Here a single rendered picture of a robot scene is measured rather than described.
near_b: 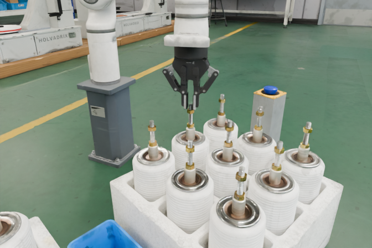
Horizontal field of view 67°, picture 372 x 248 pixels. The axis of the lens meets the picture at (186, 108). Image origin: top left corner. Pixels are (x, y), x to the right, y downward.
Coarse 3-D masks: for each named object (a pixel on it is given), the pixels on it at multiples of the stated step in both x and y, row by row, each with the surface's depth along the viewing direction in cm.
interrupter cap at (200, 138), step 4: (180, 132) 74; (184, 132) 74; (196, 132) 74; (200, 132) 74; (176, 136) 72; (180, 136) 72; (184, 136) 73; (196, 136) 73; (200, 136) 72; (204, 136) 72; (176, 140) 71; (180, 140) 70; (184, 140) 71; (196, 140) 71; (200, 140) 71; (204, 140) 70; (184, 144) 69; (196, 144) 69
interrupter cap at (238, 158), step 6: (216, 150) 66; (222, 150) 66; (234, 150) 66; (210, 156) 64; (216, 156) 64; (222, 156) 64; (234, 156) 64; (240, 156) 64; (216, 162) 61; (222, 162) 62; (228, 162) 61; (234, 162) 61; (240, 162) 61
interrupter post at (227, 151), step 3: (225, 147) 62; (228, 147) 62; (231, 147) 62; (225, 150) 62; (228, 150) 62; (231, 150) 62; (225, 153) 62; (228, 153) 62; (231, 153) 63; (225, 156) 63; (228, 156) 62; (231, 156) 63; (225, 159) 63; (228, 159) 63
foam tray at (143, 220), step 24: (120, 192) 64; (336, 192) 64; (120, 216) 68; (144, 216) 58; (312, 216) 57; (144, 240) 62; (168, 240) 53; (192, 240) 52; (264, 240) 53; (288, 240) 52; (312, 240) 60
